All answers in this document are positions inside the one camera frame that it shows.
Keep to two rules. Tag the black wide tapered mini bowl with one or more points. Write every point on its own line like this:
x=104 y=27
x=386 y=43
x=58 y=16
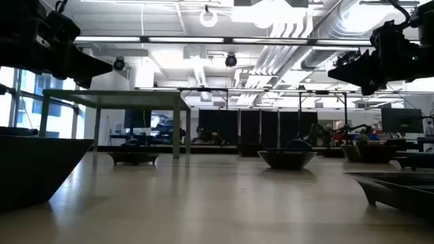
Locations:
x=378 y=154

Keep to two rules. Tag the grey tapered mini bowl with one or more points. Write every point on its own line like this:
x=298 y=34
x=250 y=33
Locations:
x=351 y=153

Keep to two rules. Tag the black footed mini plate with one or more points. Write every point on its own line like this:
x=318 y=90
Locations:
x=134 y=156
x=417 y=160

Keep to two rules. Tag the black wavy square mini plate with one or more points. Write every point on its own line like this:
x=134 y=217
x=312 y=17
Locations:
x=34 y=169

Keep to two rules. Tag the black curved mini bowl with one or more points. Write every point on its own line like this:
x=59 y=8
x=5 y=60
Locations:
x=287 y=160

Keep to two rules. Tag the black small square mini plate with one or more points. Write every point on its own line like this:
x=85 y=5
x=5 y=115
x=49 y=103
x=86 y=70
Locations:
x=400 y=194

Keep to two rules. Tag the black small tapered mini bowl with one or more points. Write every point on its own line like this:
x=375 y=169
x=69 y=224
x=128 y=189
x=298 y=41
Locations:
x=250 y=149

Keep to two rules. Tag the black round ceiling fixture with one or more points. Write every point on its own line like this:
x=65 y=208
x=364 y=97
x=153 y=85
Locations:
x=231 y=60
x=118 y=63

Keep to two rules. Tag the black computer monitor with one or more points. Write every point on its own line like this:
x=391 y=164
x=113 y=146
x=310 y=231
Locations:
x=401 y=120

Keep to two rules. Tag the large bright window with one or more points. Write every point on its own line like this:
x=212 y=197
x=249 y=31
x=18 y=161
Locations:
x=61 y=122

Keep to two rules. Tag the small green background plant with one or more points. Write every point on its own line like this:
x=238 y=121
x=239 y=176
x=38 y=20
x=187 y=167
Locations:
x=363 y=139

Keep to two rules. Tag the dark office chair back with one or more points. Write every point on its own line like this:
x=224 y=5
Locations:
x=298 y=144
x=130 y=142

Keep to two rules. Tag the black room divider panel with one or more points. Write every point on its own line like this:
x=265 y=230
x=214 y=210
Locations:
x=291 y=125
x=269 y=125
x=217 y=125
x=250 y=125

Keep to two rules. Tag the white ceiling pipe bundle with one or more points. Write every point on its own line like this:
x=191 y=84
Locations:
x=271 y=59

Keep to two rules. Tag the long ceiling light bar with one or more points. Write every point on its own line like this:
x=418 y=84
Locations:
x=186 y=39

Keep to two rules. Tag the person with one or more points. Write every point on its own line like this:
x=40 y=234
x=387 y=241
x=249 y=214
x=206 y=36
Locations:
x=200 y=133

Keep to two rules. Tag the silver ventilation duct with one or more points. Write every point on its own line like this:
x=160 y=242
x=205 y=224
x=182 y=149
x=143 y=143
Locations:
x=325 y=32

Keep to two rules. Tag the dark wall screen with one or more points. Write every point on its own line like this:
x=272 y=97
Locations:
x=137 y=118

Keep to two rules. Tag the black background rig frame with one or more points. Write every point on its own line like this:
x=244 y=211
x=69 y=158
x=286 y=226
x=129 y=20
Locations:
x=210 y=89

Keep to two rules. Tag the black aluminium table frame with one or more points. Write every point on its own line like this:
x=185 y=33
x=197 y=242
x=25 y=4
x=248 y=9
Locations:
x=203 y=149

